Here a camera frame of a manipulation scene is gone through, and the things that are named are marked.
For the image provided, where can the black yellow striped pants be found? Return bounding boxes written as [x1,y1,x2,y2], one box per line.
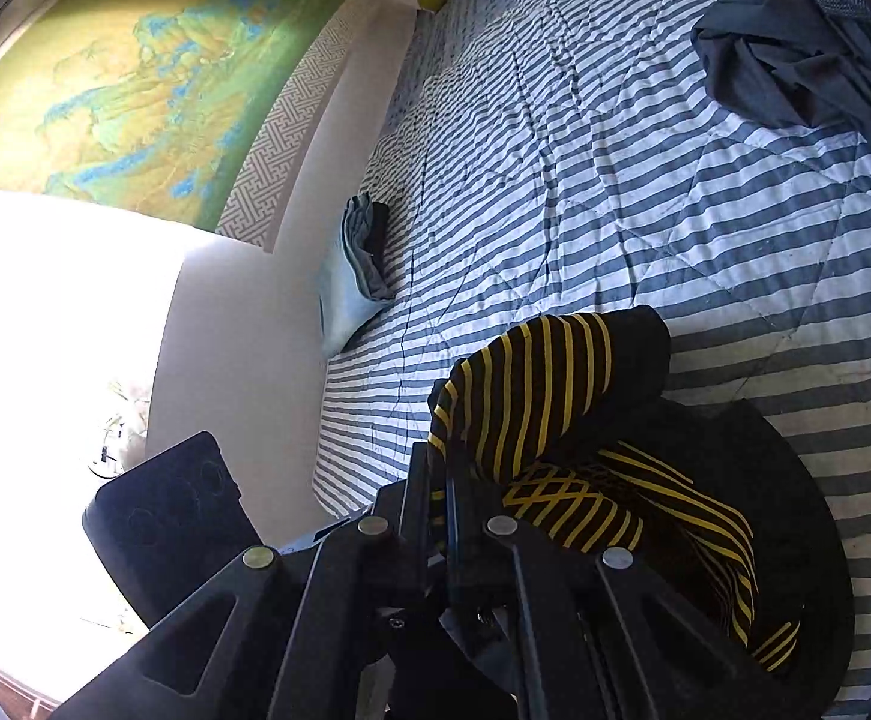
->
[426,306,855,695]

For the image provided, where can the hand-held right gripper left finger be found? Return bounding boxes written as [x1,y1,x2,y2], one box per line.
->
[49,441,447,720]

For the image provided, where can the blue white striped quilt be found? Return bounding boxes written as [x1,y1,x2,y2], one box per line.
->
[311,0,871,720]

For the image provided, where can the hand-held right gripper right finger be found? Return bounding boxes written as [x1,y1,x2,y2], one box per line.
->
[446,457,804,720]

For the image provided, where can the folded light blue cloth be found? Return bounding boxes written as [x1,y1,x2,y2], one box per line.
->
[317,193,394,359]

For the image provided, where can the blue checked bed sheet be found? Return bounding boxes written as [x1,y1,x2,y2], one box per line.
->
[370,6,455,305]

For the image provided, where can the crumpled grey cloth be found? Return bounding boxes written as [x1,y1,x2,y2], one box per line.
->
[692,0,871,160]

